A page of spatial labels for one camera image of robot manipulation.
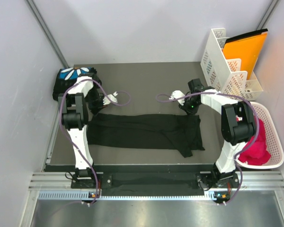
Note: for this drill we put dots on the white perforated file organizer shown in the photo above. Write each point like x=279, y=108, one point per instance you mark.
x=225, y=75

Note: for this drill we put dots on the white slotted cable duct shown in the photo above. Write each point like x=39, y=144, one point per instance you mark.
x=90, y=195

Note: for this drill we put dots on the left aluminium corner post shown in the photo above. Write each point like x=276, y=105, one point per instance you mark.
x=45, y=29

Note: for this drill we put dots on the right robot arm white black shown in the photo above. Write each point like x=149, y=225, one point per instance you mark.
x=237, y=124

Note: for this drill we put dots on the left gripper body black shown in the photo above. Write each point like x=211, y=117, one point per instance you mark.
x=95, y=101

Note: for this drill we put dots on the pink red t-shirt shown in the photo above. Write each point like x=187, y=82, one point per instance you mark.
x=257, y=154

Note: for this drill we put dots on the aluminium corner post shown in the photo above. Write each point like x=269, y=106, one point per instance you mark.
x=45, y=29
x=267, y=14

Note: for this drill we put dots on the black graphic t-shirt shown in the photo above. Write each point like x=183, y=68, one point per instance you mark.
x=147, y=131

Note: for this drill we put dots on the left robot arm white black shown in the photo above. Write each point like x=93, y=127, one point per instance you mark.
x=72, y=90

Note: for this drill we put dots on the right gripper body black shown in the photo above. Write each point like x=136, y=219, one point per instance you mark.
x=190, y=105

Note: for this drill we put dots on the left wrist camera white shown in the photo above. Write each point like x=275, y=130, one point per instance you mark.
x=110, y=99

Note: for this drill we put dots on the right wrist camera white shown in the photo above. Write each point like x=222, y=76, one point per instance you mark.
x=178, y=96

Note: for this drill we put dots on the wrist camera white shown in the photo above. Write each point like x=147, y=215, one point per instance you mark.
x=110, y=99
x=178, y=96

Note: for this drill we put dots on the right aluminium corner post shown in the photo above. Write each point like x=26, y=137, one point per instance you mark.
x=267, y=14

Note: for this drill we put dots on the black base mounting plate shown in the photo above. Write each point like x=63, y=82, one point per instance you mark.
x=154, y=183

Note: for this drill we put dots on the aluminium frame rail front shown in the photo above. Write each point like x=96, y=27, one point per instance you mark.
x=252, y=180

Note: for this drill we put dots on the folded black daisy t-shirt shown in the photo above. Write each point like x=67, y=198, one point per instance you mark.
x=67, y=77

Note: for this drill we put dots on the white plastic laundry basket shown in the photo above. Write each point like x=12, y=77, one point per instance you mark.
x=273, y=143

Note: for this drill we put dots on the orange folder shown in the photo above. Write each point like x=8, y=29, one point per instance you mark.
x=246, y=47

